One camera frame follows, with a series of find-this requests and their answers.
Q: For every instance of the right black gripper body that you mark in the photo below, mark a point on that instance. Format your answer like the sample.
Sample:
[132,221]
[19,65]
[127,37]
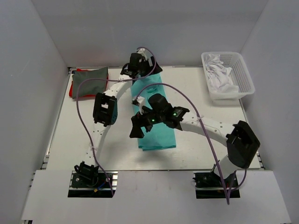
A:
[149,118]

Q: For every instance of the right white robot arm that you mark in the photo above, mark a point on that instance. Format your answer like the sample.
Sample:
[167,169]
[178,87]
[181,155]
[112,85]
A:
[241,142]

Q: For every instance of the crumpled white t shirt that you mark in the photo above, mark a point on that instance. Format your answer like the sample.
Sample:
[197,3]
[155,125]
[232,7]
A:
[218,75]

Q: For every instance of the folded grey t shirt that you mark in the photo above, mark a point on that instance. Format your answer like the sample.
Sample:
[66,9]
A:
[90,81]

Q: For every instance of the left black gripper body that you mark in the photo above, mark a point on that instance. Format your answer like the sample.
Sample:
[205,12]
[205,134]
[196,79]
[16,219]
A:
[143,69]

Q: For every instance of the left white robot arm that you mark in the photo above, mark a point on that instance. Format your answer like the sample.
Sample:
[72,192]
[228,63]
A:
[105,112]

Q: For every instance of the white plastic basket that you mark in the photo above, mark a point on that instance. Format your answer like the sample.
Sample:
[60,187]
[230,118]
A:
[239,75]

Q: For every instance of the folded red t shirt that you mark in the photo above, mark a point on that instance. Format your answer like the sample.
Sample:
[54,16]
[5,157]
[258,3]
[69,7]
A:
[87,94]

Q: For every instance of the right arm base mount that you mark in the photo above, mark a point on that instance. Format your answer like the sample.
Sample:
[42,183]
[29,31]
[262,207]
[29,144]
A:
[208,185]

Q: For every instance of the teal polo shirt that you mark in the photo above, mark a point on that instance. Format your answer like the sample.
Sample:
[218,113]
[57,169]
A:
[160,136]

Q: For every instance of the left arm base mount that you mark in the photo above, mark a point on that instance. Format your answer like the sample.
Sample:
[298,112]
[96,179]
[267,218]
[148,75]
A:
[90,182]

